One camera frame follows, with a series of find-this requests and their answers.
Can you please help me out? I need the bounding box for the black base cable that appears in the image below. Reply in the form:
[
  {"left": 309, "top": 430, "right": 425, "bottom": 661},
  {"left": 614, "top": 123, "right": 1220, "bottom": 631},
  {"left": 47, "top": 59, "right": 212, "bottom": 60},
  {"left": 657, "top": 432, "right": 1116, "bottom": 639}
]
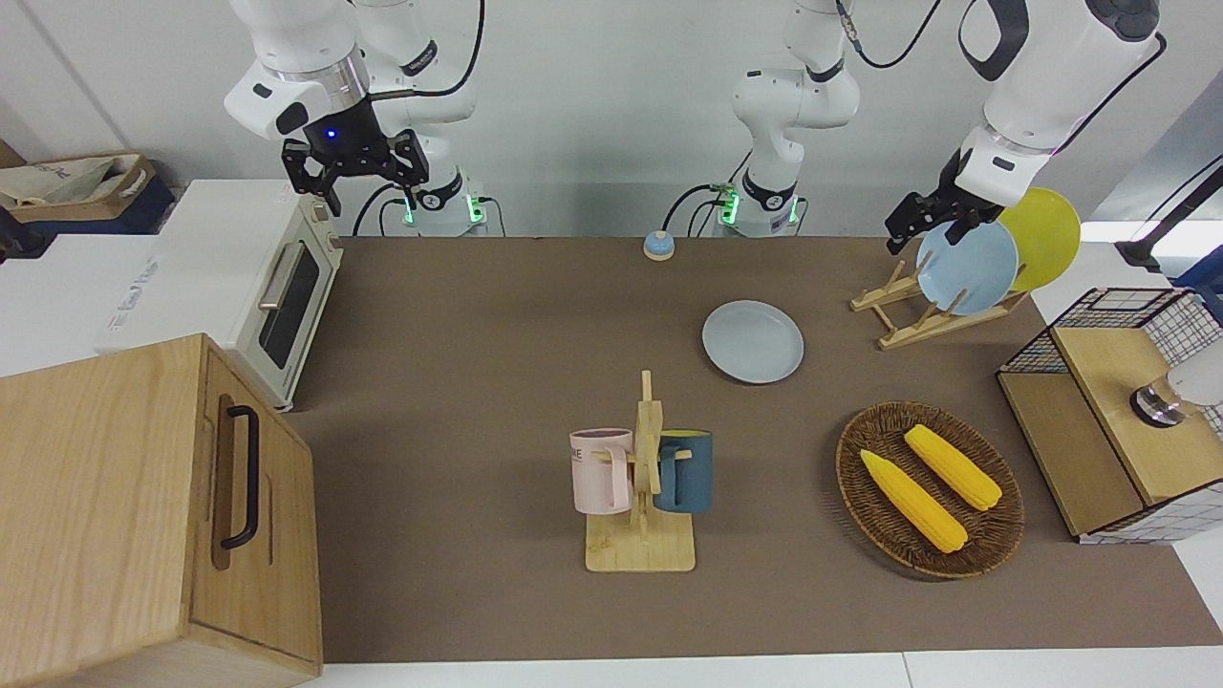
[
  {"left": 664, "top": 180, "right": 733, "bottom": 238},
  {"left": 352, "top": 182, "right": 412, "bottom": 238}
]

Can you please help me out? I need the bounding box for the pink mug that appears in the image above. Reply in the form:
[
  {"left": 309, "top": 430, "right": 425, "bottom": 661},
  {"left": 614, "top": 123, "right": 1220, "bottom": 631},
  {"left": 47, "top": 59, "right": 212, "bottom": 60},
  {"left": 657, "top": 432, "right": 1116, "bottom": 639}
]
[{"left": 570, "top": 427, "right": 636, "bottom": 514}]

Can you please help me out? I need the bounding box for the yellow corn cob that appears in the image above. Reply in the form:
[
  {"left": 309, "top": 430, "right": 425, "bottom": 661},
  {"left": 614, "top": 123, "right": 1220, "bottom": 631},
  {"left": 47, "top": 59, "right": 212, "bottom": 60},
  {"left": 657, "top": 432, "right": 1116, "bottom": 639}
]
[
  {"left": 904, "top": 424, "right": 1003, "bottom": 512},
  {"left": 860, "top": 449, "right": 969, "bottom": 554}
]

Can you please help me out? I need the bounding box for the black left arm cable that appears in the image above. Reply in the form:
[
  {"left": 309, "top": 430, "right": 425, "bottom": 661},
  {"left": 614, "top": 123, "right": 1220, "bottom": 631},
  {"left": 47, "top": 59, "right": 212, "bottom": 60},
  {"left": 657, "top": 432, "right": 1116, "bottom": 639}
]
[{"left": 836, "top": 0, "right": 958, "bottom": 71}]

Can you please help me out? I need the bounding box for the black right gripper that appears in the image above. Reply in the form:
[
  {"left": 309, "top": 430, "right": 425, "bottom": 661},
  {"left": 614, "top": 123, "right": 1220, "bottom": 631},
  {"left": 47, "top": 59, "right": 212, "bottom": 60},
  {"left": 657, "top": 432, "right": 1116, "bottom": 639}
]
[{"left": 281, "top": 128, "right": 430, "bottom": 226}]

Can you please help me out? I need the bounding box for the wooden cabinet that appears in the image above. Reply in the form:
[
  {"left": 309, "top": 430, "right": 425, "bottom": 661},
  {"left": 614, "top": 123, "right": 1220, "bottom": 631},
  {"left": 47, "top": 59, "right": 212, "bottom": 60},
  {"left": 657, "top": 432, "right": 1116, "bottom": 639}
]
[{"left": 0, "top": 333, "right": 324, "bottom": 688}]

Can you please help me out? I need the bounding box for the wire grid shelf box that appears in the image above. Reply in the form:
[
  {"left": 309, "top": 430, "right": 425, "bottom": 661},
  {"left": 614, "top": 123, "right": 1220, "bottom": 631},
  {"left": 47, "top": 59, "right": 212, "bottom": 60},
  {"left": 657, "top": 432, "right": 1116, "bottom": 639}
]
[{"left": 996, "top": 287, "right": 1223, "bottom": 546}]

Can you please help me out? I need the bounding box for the gray plate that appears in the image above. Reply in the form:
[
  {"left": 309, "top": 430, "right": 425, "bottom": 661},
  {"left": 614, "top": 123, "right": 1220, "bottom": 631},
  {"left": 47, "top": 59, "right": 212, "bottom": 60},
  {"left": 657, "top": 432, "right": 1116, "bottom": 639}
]
[{"left": 701, "top": 300, "right": 805, "bottom": 385}]

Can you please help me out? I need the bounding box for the black cabinet handle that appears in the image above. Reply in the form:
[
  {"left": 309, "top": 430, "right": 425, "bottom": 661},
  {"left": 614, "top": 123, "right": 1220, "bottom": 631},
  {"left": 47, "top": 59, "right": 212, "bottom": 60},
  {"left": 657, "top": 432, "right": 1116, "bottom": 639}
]
[{"left": 220, "top": 405, "right": 261, "bottom": 550}]

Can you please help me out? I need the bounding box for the cardboard box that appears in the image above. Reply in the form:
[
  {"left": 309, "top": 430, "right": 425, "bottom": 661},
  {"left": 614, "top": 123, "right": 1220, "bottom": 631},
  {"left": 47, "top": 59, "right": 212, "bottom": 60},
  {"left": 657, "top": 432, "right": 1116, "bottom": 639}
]
[{"left": 0, "top": 153, "right": 159, "bottom": 226}]

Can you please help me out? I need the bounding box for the white cylinder bottle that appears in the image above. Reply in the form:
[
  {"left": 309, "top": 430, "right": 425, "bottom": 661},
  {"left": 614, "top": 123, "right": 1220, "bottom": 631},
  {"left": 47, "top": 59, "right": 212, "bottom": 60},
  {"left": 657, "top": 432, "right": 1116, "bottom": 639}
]
[{"left": 1130, "top": 339, "right": 1223, "bottom": 428}]

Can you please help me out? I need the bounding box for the wooden plate rack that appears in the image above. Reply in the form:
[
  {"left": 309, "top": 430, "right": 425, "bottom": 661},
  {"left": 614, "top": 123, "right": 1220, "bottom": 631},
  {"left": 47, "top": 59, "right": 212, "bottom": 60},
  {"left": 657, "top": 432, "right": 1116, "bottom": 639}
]
[{"left": 850, "top": 260, "right": 1031, "bottom": 351}]

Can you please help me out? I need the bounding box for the black camera stand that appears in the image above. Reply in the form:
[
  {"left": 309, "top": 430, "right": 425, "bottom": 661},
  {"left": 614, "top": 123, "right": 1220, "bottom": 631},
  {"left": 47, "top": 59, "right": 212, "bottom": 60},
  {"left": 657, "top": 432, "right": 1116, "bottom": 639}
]
[{"left": 1113, "top": 158, "right": 1223, "bottom": 274}]

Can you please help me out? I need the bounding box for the cream toaster oven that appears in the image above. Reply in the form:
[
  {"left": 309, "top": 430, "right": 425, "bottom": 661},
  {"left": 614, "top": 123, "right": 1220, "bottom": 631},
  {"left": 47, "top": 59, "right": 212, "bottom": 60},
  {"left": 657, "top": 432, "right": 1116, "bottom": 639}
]
[{"left": 234, "top": 196, "right": 345, "bottom": 412}]

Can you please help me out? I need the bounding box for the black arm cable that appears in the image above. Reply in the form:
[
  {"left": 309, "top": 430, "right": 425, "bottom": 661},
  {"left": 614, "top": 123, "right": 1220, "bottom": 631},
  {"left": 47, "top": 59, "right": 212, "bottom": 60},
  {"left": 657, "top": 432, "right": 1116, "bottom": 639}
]
[
  {"left": 368, "top": 0, "right": 485, "bottom": 102},
  {"left": 836, "top": 0, "right": 958, "bottom": 71}
]

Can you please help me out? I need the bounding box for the dark blue mug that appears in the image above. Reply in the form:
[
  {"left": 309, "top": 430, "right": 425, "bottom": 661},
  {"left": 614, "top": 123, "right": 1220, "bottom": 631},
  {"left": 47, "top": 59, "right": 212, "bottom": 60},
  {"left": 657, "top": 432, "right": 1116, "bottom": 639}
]
[{"left": 653, "top": 429, "right": 714, "bottom": 514}]

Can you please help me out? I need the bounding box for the yellow plate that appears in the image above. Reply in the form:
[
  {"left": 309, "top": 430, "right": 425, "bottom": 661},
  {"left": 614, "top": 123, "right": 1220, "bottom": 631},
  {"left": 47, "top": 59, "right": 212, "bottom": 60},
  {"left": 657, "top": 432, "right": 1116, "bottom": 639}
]
[{"left": 997, "top": 187, "right": 1083, "bottom": 293}]

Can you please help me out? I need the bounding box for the brown wicker basket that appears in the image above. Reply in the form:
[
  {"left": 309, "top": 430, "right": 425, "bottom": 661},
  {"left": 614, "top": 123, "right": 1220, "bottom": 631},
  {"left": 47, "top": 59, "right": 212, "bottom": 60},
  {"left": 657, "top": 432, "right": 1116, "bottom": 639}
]
[{"left": 836, "top": 400, "right": 1025, "bottom": 580}]

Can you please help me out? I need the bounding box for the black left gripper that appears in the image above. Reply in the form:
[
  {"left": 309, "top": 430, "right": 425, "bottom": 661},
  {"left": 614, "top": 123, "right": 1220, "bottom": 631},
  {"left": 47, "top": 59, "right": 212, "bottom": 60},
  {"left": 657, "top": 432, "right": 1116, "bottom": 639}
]
[{"left": 884, "top": 148, "right": 997, "bottom": 257}]

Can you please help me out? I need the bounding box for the dark blue crate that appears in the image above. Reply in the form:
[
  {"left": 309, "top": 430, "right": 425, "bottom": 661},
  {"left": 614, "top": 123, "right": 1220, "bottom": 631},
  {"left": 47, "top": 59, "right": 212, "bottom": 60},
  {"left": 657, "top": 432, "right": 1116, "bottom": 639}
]
[{"left": 38, "top": 177, "right": 179, "bottom": 237}]

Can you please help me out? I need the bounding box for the light blue plate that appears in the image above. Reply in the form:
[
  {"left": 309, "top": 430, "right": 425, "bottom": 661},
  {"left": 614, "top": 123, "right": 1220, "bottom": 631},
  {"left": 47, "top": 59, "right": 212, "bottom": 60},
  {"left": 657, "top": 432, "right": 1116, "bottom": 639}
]
[{"left": 915, "top": 220, "right": 1020, "bottom": 317}]

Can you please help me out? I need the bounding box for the white cloth bag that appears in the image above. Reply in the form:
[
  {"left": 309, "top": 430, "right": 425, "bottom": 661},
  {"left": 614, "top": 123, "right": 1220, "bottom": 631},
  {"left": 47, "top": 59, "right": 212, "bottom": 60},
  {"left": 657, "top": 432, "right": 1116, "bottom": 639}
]
[{"left": 0, "top": 156, "right": 144, "bottom": 208}]

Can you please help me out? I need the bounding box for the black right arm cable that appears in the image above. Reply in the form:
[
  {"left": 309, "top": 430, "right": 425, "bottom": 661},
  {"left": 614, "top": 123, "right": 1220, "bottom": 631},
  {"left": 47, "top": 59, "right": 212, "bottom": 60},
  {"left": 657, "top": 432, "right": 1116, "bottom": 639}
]
[{"left": 368, "top": 0, "right": 485, "bottom": 102}]

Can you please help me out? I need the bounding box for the wooden mug tree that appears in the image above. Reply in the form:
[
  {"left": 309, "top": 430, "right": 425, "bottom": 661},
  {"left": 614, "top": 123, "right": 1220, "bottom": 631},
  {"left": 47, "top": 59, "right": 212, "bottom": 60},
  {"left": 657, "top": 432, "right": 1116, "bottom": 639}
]
[{"left": 585, "top": 370, "right": 697, "bottom": 573}]

